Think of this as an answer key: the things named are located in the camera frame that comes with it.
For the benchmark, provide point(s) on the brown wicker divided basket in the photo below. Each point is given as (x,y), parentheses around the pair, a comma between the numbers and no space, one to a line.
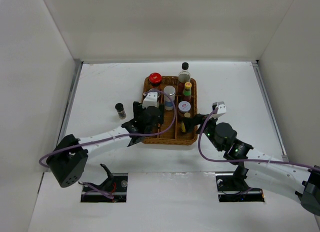
(174,136)

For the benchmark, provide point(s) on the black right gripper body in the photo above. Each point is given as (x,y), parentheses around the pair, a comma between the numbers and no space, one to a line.
(209,130)

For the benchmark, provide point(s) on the small black pepper grinder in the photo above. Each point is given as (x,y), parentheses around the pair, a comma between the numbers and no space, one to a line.
(120,110)

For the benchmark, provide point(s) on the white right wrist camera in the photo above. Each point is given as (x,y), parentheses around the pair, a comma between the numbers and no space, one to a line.
(219,109)

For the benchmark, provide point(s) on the white lid red label jar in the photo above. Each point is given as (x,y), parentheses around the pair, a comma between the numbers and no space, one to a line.
(183,107)

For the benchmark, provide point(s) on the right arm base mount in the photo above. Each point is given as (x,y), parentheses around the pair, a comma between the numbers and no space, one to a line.
(231,187)

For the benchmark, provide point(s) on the yellow label sesame oil bottle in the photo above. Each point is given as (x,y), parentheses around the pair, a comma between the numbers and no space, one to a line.
(185,122)

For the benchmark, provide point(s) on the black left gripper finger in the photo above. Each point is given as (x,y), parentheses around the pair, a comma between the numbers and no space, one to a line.
(137,110)
(161,111)

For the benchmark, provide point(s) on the clear salt grinder black top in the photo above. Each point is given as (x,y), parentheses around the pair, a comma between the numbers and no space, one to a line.
(159,97)

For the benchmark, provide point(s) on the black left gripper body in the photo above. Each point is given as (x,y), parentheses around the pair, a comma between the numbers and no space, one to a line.
(149,131)

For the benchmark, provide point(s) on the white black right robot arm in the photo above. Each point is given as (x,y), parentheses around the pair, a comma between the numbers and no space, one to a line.
(298,182)

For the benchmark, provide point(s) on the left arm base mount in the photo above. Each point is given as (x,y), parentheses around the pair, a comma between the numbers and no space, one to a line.
(112,190)

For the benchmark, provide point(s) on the silver lid white pepper jar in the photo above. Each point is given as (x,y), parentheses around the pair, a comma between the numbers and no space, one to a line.
(169,98)

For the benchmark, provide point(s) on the red lid chili sauce jar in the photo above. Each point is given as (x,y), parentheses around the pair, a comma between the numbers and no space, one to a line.
(155,80)

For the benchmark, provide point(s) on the green label chili sauce bottle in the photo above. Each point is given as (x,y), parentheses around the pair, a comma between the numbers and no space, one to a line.
(186,94)

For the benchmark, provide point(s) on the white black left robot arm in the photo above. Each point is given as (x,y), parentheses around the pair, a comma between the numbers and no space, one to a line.
(69,164)

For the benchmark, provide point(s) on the tall dark soy sauce bottle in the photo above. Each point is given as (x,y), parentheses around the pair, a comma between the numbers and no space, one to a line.
(183,77)

